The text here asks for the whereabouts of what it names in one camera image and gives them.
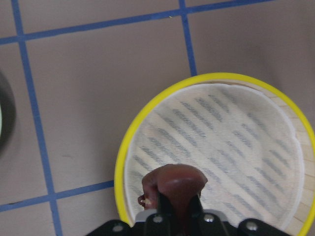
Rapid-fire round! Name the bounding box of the lower yellow steamer layer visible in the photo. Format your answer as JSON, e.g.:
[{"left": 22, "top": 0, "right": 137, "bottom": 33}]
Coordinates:
[{"left": 114, "top": 73, "right": 315, "bottom": 236}]

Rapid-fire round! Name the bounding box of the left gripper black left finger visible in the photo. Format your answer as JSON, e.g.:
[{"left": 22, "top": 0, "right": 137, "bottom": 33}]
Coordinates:
[{"left": 143, "top": 193, "right": 173, "bottom": 236}]

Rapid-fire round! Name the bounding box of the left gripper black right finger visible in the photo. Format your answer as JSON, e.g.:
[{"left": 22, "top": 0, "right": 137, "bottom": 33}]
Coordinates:
[{"left": 189, "top": 195, "right": 230, "bottom": 236}]

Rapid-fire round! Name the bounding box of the brown bun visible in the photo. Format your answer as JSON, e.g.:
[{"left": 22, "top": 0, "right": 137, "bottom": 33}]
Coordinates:
[{"left": 137, "top": 164, "right": 209, "bottom": 222}]

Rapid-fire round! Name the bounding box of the light green plate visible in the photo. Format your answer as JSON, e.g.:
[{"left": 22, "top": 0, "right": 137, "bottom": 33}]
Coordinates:
[{"left": 0, "top": 73, "right": 16, "bottom": 152}]

